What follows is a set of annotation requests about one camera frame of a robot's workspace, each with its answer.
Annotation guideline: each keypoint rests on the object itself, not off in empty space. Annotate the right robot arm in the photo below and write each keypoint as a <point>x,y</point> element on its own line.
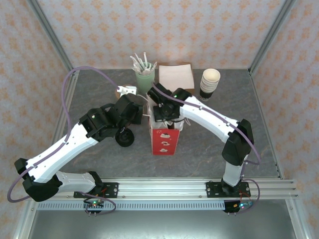
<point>211,117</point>

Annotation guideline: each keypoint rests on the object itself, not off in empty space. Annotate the aluminium side rail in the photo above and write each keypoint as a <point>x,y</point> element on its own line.
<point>71,89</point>
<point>256,84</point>

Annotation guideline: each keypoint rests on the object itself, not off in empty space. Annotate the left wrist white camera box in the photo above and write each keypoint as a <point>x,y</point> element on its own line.
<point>128,90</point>

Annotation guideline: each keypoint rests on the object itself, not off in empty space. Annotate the stack of paper cups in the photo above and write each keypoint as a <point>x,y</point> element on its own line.
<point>210,76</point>

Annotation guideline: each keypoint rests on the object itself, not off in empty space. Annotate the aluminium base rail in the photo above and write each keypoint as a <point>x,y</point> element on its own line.
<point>162,189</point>

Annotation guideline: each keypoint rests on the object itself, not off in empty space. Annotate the red white paper bag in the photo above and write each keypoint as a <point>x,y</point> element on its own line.
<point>164,144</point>

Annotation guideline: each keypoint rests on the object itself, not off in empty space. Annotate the small circuit board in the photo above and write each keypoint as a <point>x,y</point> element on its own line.
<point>94,204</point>
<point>240,205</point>

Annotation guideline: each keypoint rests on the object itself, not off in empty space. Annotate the mint green holder cup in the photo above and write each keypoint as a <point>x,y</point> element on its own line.
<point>144,82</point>

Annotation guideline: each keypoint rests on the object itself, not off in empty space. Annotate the grey metal sheet panel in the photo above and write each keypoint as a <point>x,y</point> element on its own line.
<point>162,226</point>

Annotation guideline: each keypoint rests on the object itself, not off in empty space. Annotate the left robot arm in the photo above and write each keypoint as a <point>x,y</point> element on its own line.
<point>62,147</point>

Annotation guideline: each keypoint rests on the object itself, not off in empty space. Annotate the aluminium frame post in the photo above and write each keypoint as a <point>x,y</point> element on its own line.
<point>52,35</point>
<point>271,35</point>

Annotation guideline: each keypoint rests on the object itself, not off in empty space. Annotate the black cup lid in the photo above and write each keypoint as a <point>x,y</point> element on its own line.
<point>125,140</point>

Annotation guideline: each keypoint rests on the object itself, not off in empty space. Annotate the aluminium frame leg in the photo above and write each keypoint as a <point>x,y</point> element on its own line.
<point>296,221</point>
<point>25,221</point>

